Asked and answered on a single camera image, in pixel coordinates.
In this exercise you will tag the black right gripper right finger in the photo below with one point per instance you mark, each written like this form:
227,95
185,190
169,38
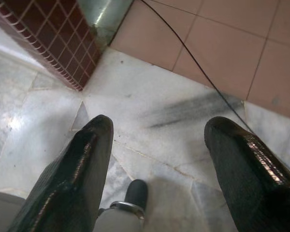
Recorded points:
251,188

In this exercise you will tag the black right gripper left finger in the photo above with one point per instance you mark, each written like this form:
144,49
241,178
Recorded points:
70,188

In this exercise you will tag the red tiled pillar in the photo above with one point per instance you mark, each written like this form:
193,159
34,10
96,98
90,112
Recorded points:
62,36

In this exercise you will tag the grey metal post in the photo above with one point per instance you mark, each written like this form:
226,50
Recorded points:
106,17

